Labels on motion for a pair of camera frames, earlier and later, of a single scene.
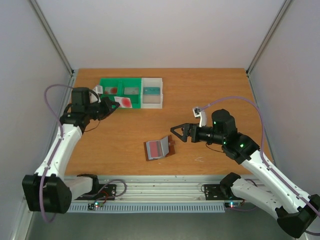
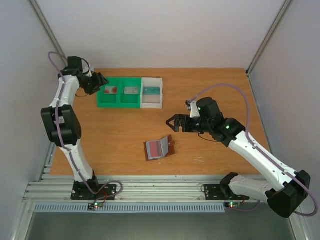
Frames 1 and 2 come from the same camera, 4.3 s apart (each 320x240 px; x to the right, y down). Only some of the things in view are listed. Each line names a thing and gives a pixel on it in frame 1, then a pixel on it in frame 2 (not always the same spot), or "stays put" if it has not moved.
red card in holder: x=155 y=149 stays put
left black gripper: x=109 y=110 to x=100 y=81
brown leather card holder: x=155 y=149 stays put
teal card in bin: x=151 y=91 stays put
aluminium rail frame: x=158 y=188 stays put
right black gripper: x=190 y=132 to x=182 y=123
